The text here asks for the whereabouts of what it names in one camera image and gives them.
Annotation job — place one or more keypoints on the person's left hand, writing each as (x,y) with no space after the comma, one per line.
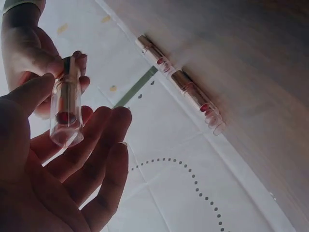
(48,188)

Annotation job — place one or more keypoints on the person's right hand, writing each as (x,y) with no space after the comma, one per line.
(17,53)

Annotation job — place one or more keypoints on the person's right thumb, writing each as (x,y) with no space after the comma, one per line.
(46,60)

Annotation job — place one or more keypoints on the person's right fingers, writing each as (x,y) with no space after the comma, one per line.
(84,82)

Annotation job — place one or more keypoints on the person's left thumb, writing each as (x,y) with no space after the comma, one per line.
(33,93)

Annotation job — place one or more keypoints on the gold lipstick with clear cap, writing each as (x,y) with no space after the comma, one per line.
(153,53)
(193,95)
(67,96)

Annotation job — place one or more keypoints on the person's right forearm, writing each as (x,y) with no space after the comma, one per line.
(21,14)

